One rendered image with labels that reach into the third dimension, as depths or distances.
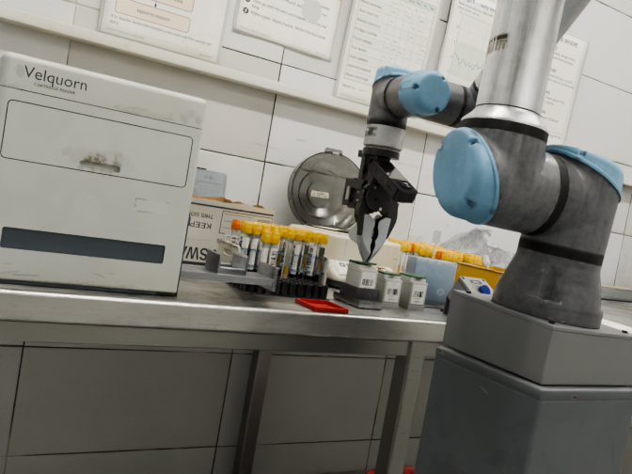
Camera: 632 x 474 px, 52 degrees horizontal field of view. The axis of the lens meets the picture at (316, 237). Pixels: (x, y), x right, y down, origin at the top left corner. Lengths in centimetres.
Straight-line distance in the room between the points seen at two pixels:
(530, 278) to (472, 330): 11
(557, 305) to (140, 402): 114
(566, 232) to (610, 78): 176
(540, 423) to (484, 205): 28
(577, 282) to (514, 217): 13
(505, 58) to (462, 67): 121
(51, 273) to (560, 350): 68
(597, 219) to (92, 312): 69
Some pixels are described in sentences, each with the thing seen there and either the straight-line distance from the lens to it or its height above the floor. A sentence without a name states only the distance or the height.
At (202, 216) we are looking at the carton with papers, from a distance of 132.
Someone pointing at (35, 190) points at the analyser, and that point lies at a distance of 95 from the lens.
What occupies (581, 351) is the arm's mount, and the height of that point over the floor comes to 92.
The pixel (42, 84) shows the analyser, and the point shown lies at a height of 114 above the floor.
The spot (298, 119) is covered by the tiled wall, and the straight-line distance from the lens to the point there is 179.
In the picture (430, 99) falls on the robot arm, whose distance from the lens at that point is 113.
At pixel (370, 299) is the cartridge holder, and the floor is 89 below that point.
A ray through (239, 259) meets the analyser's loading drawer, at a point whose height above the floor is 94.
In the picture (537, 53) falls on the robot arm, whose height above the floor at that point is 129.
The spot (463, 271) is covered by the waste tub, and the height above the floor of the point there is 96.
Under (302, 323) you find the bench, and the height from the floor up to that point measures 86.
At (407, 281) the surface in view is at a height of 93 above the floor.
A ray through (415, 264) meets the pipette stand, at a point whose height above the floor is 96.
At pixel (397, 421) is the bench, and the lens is 127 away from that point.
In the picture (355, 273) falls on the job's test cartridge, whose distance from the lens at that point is 123.
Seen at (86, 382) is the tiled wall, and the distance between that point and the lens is 170.
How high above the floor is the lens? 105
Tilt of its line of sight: 3 degrees down
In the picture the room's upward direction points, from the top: 10 degrees clockwise
